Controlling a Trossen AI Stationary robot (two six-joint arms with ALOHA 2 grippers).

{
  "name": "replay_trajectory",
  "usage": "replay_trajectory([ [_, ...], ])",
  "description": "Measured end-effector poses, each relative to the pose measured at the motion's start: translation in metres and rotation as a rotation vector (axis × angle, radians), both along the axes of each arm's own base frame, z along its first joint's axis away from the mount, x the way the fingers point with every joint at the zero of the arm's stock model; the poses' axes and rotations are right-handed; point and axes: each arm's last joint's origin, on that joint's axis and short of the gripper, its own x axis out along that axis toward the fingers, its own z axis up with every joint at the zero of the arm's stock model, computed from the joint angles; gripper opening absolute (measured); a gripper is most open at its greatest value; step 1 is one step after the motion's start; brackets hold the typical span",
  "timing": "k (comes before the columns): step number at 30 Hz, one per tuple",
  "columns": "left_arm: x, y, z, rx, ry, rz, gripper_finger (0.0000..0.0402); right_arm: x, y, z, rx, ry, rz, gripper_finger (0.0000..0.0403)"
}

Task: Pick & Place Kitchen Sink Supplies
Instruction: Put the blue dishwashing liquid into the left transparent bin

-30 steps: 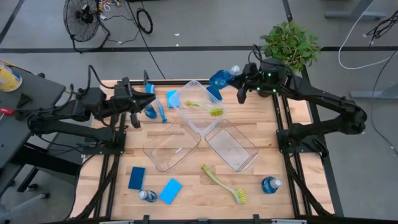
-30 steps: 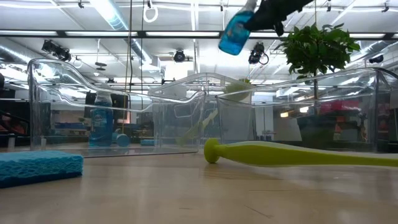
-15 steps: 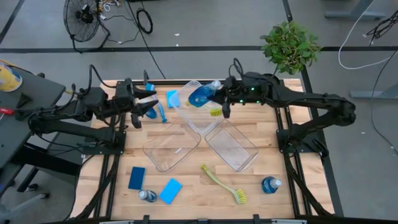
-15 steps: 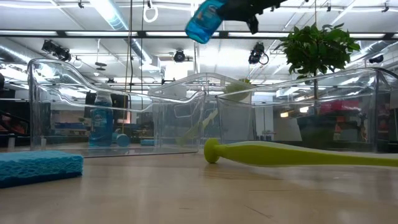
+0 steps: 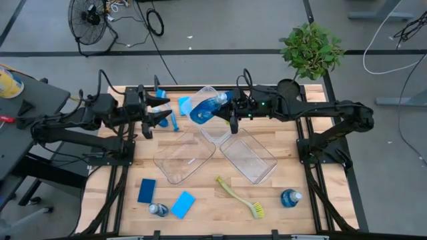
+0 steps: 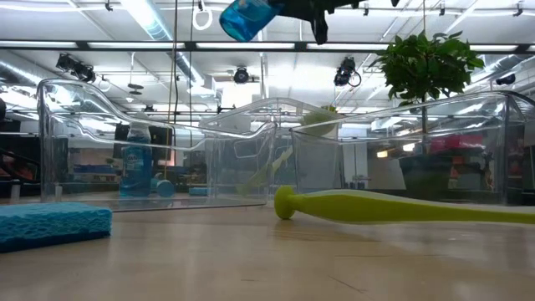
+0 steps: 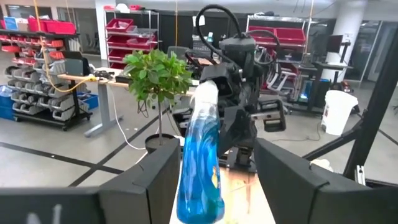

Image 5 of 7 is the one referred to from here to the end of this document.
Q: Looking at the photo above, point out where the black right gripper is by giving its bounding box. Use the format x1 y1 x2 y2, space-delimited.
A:
211 87 258 135

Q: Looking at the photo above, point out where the clear acrylic bin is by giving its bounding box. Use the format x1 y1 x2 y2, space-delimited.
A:
152 128 217 186
219 128 278 185

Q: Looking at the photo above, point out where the yellow cable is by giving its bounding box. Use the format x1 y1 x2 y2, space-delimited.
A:
0 63 84 103

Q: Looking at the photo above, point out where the black aluminium frame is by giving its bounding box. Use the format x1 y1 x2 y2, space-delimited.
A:
78 85 370 240

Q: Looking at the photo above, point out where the long black floor cable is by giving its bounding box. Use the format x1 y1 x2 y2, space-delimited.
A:
397 53 427 166

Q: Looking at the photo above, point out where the dark grey desk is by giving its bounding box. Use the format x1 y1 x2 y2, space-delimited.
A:
0 63 71 183

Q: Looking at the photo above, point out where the blue dish brush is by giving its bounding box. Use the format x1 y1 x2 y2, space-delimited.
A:
155 88 180 132

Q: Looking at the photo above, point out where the black floor fan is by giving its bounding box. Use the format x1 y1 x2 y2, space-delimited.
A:
67 0 119 57

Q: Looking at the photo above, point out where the black triangular plastic part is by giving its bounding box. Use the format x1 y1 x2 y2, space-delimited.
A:
17 99 36 117
15 116 39 131

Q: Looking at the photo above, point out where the green leafy plant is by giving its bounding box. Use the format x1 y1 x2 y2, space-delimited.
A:
279 21 346 81

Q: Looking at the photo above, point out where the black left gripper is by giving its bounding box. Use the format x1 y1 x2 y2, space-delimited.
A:
125 85 173 140

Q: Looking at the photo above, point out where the yellow white wipes canister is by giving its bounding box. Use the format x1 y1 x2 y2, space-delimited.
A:
0 65 25 99

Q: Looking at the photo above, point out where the clear plastic storage tub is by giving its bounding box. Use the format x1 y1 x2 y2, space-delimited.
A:
181 85 244 145

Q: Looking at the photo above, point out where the black looped floor cable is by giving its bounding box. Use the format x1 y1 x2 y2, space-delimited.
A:
135 0 179 86

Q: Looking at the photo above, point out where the black plant pot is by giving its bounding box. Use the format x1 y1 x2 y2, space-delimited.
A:
276 79 302 99

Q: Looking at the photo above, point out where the grey desk foot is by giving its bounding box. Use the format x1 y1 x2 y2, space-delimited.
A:
348 0 415 21
376 88 427 107

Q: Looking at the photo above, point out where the black cable bundle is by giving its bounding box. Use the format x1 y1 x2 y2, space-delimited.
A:
393 11 427 43

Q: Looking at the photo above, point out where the black desk leg frame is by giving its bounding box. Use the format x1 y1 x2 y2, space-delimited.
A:
11 146 91 207

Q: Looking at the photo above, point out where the green yellow dish brush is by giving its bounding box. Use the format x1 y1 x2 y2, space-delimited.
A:
216 175 266 220

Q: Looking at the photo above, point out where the long white floor cable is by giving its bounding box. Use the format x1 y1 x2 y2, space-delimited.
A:
362 0 422 76

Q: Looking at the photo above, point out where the grey office chair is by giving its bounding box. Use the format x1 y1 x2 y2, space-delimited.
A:
0 195 55 240

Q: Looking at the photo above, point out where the white cable bundle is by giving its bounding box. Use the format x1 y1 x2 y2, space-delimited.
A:
105 0 134 14

